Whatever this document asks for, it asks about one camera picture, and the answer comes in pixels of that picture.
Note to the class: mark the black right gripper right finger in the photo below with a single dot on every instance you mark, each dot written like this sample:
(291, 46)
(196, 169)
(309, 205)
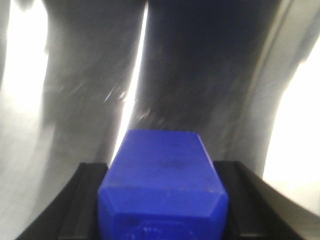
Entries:
(248, 218)

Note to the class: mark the blue rectangular block part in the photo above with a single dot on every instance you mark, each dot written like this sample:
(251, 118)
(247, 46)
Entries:
(162, 185)

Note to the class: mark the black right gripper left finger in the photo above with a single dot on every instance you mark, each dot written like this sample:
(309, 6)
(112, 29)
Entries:
(73, 214)

